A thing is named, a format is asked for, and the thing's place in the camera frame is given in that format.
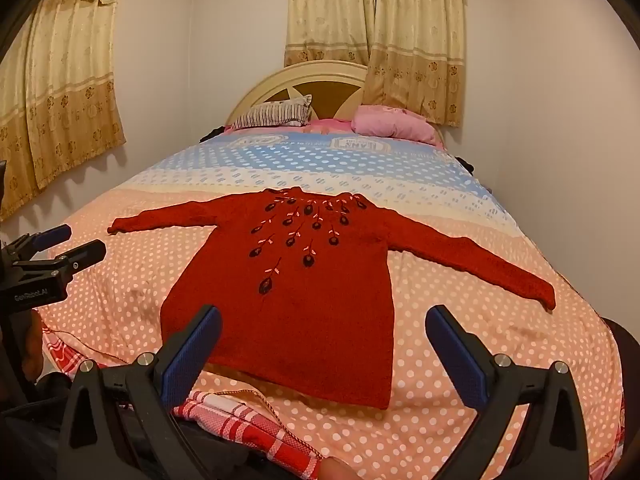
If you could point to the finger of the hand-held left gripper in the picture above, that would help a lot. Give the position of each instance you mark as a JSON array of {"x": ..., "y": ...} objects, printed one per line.
[
  {"x": 52, "y": 234},
  {"x": 85, "y": 253}
]

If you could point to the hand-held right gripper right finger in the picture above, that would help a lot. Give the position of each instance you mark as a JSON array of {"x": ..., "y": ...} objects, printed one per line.
[{"x": 460, "y": 360}]

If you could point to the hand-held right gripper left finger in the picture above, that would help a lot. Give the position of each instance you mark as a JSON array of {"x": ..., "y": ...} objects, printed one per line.
[{"x": 195, "y": 355}]

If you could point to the red embroidered sweater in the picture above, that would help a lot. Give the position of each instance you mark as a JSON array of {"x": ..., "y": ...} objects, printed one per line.
[{"x": 310, "y": 320}]

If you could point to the polka dot bed blanket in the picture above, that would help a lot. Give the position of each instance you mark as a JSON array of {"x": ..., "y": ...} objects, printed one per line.
[{"x": 150, "y": 270}]

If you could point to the red plaid cloth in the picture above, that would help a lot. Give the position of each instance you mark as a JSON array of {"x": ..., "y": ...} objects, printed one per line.
[{"x": 245, "y": 422}]

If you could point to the wide beige floral curtain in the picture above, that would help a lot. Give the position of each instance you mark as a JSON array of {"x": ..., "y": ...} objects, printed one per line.
[{"x": 65, "y": 85}]

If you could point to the dark object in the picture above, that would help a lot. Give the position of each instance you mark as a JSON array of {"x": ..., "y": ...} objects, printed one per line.
[
  {"x": 466, "y": 164},
  {"x": 211, "y": 134}
]

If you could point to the striped pillow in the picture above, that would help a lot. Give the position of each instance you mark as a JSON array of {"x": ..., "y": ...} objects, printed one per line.
[{"x": 272, "y": 114}]

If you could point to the pink pillow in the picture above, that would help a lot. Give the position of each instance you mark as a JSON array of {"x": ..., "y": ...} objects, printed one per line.
[{"x": 395, "y": 122}]

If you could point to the pink bed sheet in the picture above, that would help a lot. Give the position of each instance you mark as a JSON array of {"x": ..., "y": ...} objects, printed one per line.
[{"x": 325, "y": 125}]

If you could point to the cream wooden headboard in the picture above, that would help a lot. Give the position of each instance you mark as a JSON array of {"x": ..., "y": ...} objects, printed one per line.
[{"x": 320, "y": 87}]

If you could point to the long beige floral curtain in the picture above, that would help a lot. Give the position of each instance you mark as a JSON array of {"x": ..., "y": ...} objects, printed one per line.
[{"x": 415, "y": 45}]

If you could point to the narrow beige floral curtain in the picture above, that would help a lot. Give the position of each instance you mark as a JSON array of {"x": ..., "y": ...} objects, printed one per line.
[{"x": 327, "y": 20}]

